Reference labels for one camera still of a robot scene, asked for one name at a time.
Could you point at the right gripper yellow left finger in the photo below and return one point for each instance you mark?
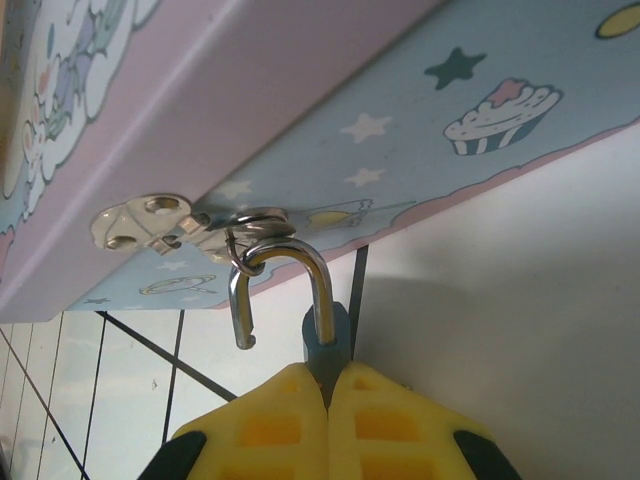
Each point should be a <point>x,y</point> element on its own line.
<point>280,400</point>

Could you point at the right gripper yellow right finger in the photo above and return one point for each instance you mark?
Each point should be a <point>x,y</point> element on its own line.
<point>390,405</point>

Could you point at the small blue-grey padlock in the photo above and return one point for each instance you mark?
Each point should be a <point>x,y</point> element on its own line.
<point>324,300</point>

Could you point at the pastel cartoon tin box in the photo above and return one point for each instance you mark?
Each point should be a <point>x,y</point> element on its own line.
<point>350,100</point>

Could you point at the silver hasp latch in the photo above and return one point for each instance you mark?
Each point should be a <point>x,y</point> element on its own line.
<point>150,220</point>

